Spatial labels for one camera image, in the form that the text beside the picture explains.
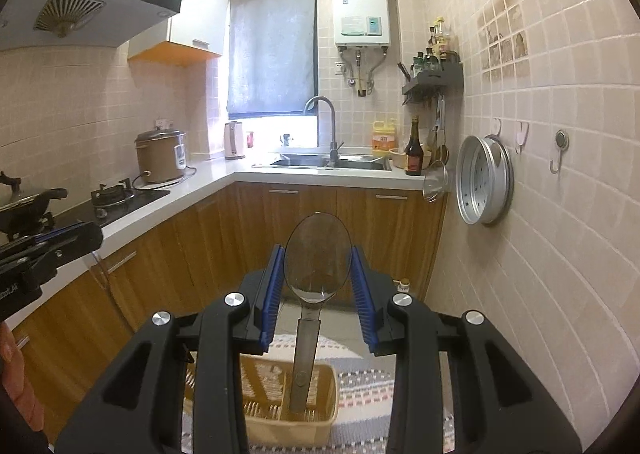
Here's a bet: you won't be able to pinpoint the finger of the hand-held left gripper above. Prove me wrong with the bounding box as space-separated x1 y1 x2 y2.
0 220 104 266

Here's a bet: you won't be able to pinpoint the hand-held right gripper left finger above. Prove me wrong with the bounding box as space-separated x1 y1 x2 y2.
55 244 286 454

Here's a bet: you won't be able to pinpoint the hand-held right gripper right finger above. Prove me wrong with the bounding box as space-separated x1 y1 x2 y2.
349 245 583 454

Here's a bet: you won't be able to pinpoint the transparent grey rice spoon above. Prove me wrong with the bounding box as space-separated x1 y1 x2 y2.
283 212 353 419

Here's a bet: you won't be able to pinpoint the beige plastic utensil basket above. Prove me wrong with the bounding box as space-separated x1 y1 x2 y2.
185 353 340 446

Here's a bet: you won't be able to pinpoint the hanging metal utensils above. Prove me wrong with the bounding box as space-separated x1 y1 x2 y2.
430 94 451 166

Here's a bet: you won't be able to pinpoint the person's left hand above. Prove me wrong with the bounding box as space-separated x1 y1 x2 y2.
0 322 47 432

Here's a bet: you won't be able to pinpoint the black wok with lid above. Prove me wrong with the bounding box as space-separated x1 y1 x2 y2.
0 171 69 236

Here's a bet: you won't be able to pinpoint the black gas stove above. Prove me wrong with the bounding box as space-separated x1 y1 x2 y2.
0 179 171 255

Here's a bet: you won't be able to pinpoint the wooden base cabinets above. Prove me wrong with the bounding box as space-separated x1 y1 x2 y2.
12 181 449 445

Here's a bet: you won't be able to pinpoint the brown rice cooker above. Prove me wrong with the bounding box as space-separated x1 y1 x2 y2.
134 127 189 185

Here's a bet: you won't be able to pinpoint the metal strainer ladle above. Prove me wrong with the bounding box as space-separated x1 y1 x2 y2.
422 161 450 204

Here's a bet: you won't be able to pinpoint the stainless steel sink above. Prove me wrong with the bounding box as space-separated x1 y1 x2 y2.
252 152 393 173

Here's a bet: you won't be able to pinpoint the beige bowl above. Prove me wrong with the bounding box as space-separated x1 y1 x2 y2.
388 146 434 170

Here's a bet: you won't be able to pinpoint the dark soy sauce bottle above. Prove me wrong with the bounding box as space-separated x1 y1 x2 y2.
403 114 424 177

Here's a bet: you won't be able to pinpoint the yellow oil jug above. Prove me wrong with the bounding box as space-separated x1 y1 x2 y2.
370 117 400 158

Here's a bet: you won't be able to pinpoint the white electric kettle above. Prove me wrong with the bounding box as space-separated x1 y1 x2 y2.
223 121 247 160

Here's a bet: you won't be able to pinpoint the round metal steamer tray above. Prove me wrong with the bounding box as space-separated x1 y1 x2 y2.
455 133 515 227

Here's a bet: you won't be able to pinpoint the metal kitchen faucet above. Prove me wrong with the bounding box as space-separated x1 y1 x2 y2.
303 95 345 168

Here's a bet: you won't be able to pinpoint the row of condiment bottles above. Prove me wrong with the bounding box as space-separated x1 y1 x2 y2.
409 16 459 78

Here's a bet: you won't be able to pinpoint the grey window blind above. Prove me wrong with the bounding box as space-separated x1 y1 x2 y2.
227 0 320 116

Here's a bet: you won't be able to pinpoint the metal suction hook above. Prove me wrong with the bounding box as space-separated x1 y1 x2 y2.
548 129 571 174

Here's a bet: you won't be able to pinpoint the white water heater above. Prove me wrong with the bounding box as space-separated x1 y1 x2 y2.
331 0 392 48

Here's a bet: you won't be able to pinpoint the black power cord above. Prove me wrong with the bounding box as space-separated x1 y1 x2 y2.
130 164 198 191

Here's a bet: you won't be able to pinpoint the water heater hoses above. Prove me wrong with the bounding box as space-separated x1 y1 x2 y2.
338 45 390 99

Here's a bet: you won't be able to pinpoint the dark wall spice rack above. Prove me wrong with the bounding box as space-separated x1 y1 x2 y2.
401 61 465 107

